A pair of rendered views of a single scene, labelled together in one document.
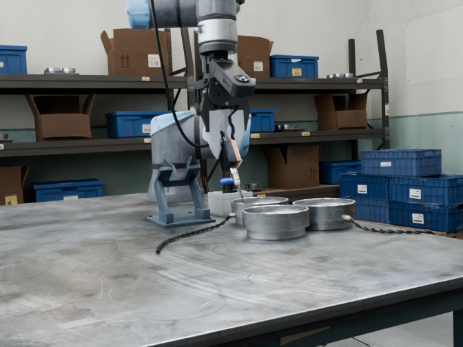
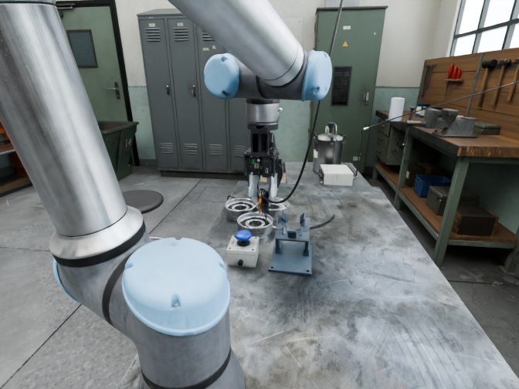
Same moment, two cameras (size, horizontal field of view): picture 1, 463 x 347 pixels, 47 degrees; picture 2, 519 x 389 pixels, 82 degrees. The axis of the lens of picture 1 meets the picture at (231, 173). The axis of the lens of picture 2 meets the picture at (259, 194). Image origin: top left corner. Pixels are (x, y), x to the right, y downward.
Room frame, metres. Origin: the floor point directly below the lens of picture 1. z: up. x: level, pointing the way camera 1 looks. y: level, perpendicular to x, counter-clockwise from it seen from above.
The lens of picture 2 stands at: (1.60, 0.39, 1.23)
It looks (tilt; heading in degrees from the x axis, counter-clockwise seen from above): 22 degrees down; 214
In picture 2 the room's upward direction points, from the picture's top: straight up
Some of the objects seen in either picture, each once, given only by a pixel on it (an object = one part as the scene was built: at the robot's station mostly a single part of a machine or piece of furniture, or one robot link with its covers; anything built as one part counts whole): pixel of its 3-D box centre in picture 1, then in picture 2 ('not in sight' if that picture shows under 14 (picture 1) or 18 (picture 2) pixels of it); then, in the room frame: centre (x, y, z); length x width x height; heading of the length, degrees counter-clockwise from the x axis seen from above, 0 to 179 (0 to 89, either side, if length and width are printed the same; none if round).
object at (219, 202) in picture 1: (229, 201); (242, 251); (1.10, 0.01, 0.82); 0.08 x 0.07 x 0.05; 26
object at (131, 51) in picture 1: (136, 56); not in sight; (4.56, 0.76, 1.70); 0.56 x 0.36 x 0.39; 111
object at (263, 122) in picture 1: (241, 122); not in sight; (5.03, -0.12, 1.11); 0.52 x 0.38 x 0.22; 116
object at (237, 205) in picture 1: (260, 211); (255, 225); (0.96, -0.05, 0.82); 0.10 x 0.10 x 0.04
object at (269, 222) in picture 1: (275, 222); (273, 209); (0.83, -0.07, 0.82); 0.10 x 0.10 x 0.04
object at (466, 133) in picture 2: not in sight; (425, 140); (-1.44, 0.16, 0.71); 2.01 x 0.82 x 1.41; 26
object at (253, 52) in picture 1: (238, 60); not in sight; (5.02, -0.12, 1.69); 0.59 x 0.41 x 0.38; 121
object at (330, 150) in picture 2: not in sight; (331, 150); (-0.03, -0.19, 0.83); 0.41 x 0.19 x 0.30; 30
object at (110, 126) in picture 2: not in sight; (89, 153); (-0.25, -3.37, 0.35); 1.04 x 0.74 x 0.70; 116
